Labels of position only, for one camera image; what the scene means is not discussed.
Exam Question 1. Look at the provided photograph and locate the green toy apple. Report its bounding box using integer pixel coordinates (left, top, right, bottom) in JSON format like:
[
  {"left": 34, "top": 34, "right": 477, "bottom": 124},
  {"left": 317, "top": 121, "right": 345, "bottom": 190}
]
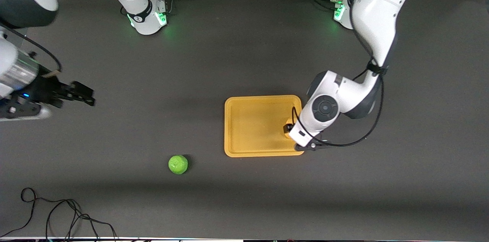
[{"left": 168, "top": 154, "right": 189, "bottom": 175}]

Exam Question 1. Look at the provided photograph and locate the loose thin black cable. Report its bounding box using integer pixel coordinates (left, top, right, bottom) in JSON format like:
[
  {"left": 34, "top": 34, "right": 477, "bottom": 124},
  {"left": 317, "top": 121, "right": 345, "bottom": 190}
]
[{"left": 0, "top": 188, "right": 117, "bottom": 240}]

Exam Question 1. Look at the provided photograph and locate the yellow plastic tray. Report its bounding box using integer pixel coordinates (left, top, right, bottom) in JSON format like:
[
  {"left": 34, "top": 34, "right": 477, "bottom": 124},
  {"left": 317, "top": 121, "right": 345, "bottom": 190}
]
[{"left": 224, "top": 95, "right": 305, "bottom": 158}]

